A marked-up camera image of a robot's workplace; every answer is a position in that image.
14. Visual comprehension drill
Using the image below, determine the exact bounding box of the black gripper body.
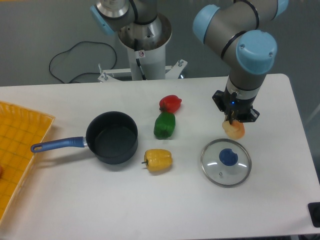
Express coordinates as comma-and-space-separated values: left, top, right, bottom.
212, 89, 260, 123

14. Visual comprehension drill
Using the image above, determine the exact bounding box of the round flower-shaped bread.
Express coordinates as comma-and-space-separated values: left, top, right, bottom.
222, 120, 245, 140

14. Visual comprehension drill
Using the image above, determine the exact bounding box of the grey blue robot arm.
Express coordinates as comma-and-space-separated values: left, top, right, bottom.
90, 0, 289, 123

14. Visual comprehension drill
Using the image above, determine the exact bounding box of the glass lid with blue knob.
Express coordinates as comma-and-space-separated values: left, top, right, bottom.
200, 138, 252, 188

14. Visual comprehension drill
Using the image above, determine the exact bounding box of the red bell pepper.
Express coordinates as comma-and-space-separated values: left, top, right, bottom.
159, 95, 182, 114

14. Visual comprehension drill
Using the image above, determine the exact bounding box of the green bell pepper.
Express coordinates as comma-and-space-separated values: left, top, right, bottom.
153, 112, 176, 139

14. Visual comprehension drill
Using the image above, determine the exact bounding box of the yellow bell pepper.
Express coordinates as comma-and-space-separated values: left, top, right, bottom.
142, 149, 173, 172

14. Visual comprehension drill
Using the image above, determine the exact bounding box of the black object at table corner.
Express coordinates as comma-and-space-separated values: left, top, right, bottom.
307, 202, 320, 228

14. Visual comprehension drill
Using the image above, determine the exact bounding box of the yellow plastic basket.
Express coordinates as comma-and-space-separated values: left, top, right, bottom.
0, 101, 55, 222

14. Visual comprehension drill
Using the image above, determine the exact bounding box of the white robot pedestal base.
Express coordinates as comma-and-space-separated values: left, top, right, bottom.
97, 12, 188, 83

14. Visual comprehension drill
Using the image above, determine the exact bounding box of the dark pot with blue handle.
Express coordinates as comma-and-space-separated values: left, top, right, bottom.
30, 111, 138, 165

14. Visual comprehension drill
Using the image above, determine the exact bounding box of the black cable on floor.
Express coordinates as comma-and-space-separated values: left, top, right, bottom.
48, 41, 118, 84

